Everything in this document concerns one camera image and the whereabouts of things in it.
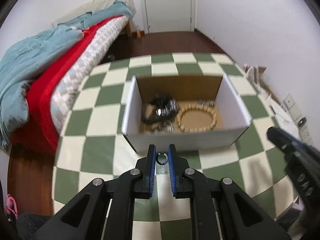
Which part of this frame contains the teal blue blanket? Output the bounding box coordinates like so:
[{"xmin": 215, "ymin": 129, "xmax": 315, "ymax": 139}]
[{"xmin": 1, "ymin": 1, "xmax": 134, "ymax": 149}]

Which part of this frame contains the silver chain in box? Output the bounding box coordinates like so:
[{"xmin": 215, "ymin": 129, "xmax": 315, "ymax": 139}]
[{"xmin": 153, "ymin": 120, "xmax": 175, "ymax": 133}]

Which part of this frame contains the pink slipper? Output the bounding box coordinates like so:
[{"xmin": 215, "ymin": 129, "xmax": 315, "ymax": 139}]
[{"xmin": 4, "ymin": 194, "xmax": 18, "ymax": 220}]

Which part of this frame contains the green white checkered tablecloth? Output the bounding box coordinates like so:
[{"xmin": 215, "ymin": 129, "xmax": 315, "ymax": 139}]
[{"xmin": 52, "ymin": 52, "xmax": 304, "ymax": 240}]

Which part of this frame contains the grey white checkered mattress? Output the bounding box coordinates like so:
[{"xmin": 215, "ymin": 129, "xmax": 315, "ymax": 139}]
[{"xmin": 50, "ymin": 16, "xmax": 129, "ymax": 133}]

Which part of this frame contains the white grid pattern cloth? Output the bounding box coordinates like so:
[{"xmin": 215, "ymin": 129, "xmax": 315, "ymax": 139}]
[{"xmin": 242, "ymin": 64, "xmax": 299, "ymax": 134}]

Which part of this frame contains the wooden bead bracelet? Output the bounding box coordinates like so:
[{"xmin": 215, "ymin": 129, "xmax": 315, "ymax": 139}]
[{"xmin": 176, "ymin": 104, "xmax": 218, "ymax": 133}]

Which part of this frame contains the open cardboard box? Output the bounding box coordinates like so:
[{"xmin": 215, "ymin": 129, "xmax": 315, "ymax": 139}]
[{"xmin": 121, "ymin": 75, "xmax": 252, "ymax": 153}]

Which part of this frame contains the white power strip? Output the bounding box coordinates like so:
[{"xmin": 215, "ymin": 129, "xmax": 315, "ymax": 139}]
[{"xmin": 283, "ymin": 93, "xmax": 313, "ymax": 145}]

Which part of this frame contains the silver jewelry piece in box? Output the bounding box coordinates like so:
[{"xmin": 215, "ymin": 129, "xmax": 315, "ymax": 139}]
[{"xmin": 197, "ymin": 100, "xmax": 215, "ymax": 107}]

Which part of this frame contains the white headboard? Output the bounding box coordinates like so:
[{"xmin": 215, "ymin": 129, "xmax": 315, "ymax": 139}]
[{"xmin": 52, "ymin": 0, "xmax": 136, "ymax": 27}]

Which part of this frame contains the red bed sheet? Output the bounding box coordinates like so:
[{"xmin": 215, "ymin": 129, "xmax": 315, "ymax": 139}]
[{"xmin": 11, "ymin": 15, "xmax": 124, "ymax": 155}]

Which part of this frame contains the black smart watch band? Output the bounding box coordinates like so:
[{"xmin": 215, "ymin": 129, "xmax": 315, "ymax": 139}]
[{"xmin": 141, "ymin": 94, "xmax": 180, "ymax": 125}]

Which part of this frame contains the white door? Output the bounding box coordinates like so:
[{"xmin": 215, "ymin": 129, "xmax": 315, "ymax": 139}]
[{"xmin": 141, "ymin": 0, "xmax": 196, "ymax": 34}]

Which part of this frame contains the small bottle by door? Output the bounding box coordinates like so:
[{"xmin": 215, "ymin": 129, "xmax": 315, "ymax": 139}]
[{"xmin": 136, "ymin": 26, "xmax": 142, "ymax": 38}]

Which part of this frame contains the small dark ring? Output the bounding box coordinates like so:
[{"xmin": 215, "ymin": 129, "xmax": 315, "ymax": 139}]
[{"xmin": 156, "ymin": 152, "xmax": 169, "ymax": 166}]

